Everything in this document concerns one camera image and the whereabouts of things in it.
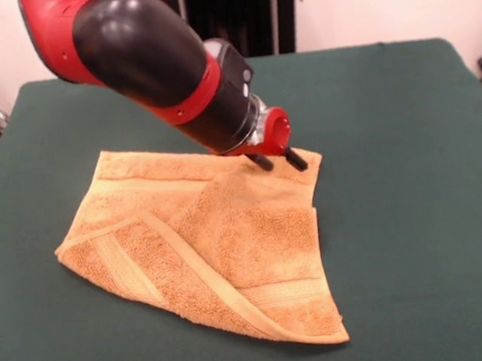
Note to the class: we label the dark green table cloth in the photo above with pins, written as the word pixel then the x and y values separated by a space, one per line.
pixel 395 173

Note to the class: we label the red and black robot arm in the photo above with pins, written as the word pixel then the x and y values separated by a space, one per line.
pixel 146 61

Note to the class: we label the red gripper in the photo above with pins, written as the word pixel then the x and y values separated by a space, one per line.
pixel 276 131

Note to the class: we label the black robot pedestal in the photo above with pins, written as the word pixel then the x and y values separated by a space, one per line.
pixel 258 15

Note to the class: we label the orange terry towel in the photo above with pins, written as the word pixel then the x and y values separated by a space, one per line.
pixel 230 242

